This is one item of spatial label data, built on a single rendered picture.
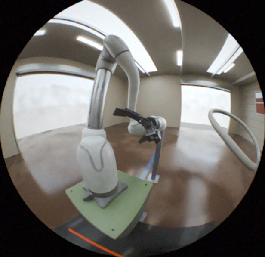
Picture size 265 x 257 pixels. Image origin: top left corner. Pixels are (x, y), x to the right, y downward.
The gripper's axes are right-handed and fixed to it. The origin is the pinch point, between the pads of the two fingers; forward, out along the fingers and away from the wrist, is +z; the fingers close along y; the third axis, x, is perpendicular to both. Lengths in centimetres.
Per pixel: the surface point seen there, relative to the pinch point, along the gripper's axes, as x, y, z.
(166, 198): -80, -80, -73
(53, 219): -144, -24, 79
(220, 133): 16.8, -26.8, -12.3
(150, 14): 243, 163, -53
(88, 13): 166, 246, 67
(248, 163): 17.4, -41.8, -3.0
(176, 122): 0, 28, -585
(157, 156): -49, -17, -90
